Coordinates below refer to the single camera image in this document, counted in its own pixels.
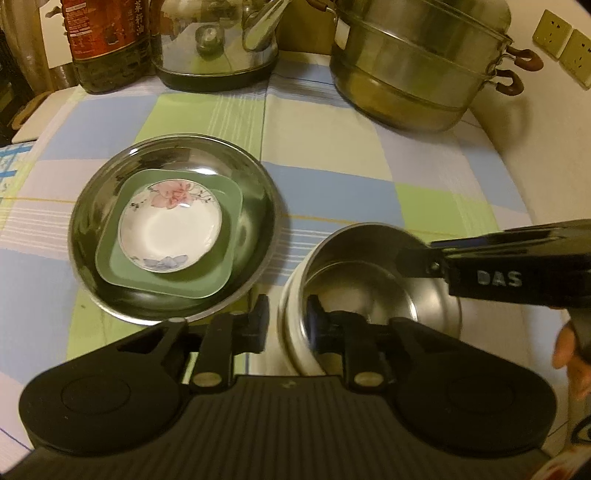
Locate shallow stainless steel plate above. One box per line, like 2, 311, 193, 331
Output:
68, 135, 283, 324

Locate stainless steel steamer pot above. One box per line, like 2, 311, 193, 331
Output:
307, 0, 544, 134

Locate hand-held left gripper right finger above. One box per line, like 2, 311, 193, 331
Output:
305, 294, 468, 393

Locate white floral saucer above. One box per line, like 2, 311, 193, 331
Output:
117, 181, 223, 274

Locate person's right hand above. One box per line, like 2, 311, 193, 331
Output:
553, 320, 591, 402

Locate deep stainless steel bowl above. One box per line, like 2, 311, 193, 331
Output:
295, 224, 463, 365

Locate blue checked cloth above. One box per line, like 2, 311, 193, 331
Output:
0, 142, 35, 197

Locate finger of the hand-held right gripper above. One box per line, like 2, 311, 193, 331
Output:
397, 248, 451, 280
429, 220, 591, 254

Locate stainless steel kettle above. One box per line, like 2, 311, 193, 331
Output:
150, 0, 294, 90

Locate checked pastel tablecloth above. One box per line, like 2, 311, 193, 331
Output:
0, 50, 573, 444

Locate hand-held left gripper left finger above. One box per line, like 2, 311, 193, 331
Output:
115, 294, 271, 393

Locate cooking oil bottle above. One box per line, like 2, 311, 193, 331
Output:
60, 0, 153, 95

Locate green square plate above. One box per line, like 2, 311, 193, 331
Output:
95, 168, 244, 300

